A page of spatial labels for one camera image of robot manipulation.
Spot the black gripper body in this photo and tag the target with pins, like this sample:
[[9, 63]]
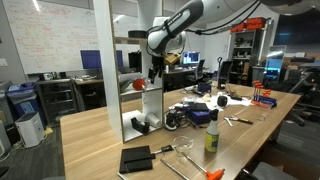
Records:
[[157, 62]]

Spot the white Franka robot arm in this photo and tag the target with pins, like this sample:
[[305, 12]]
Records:
[[180, 20]]

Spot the white spray bottle yellow label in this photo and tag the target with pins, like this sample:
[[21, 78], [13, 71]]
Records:
[[212, 136]]

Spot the red ball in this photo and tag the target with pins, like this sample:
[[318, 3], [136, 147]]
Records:
[[139, 84]]

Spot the black dark monitor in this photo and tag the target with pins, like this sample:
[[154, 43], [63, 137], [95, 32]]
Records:
[[135, 61]]

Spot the lit desktop monitor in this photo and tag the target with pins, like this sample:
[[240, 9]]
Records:
[[191, 57]]

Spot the white paper roll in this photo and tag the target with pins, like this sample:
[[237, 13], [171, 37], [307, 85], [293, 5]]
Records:
[[153, 120]]

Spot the white wooden shelf unit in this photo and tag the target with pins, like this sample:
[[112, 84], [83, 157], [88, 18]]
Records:
[[106, 66]]

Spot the dark blue small box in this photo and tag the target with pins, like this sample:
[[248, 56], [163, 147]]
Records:
[[204, 87]]

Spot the black tape dispenser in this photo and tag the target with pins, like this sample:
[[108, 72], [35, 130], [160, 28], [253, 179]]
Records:
[[140, 126]]

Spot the black flat case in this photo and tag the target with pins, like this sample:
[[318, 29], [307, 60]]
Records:
[[199, 106]]

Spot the blue cardboard box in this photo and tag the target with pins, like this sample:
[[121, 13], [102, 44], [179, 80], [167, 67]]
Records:
[[198, 117]]

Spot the blue screen monitor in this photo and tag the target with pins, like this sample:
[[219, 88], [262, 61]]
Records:
[[90, 59]]

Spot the black standing panel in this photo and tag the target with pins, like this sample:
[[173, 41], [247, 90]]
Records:
[[225, 75]]

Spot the clear plastic cup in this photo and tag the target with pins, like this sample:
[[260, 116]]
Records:
[[183, 143]]

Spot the digital caliper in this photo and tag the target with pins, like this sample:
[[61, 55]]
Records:
[[165, 148]]

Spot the white paper sheets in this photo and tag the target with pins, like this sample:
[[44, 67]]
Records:
[[238, 101]]

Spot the silver metal wrench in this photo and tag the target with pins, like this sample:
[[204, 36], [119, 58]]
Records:
[[228, 121]]

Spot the metal storage rack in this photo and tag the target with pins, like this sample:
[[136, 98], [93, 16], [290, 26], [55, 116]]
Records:
[[245, 56]]

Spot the black drawer cabinet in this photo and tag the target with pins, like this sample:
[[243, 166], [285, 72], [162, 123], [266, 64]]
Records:
[[56, 100]]

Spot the orange storage bins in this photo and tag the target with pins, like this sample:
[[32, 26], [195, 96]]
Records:
[[251, 24]]

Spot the orange hex key set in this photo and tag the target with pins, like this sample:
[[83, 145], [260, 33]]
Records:
[[261, 96]]

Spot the whiteboard with writing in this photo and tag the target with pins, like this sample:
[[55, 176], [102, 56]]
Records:
[[50, 36]]

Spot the small clear plastic piece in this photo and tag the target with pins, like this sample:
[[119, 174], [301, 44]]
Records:
[[262, 117]]

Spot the blue recycling bin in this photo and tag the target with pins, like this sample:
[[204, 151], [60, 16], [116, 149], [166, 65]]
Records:
[[25, 100]]

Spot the white air purifier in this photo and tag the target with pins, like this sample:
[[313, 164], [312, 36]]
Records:
[[30, 130]]

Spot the grey office chair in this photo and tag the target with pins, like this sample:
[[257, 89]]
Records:
[[276, 171]]

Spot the tan wrist camera mount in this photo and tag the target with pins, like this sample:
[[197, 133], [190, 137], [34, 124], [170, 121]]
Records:
[[171, 59]]

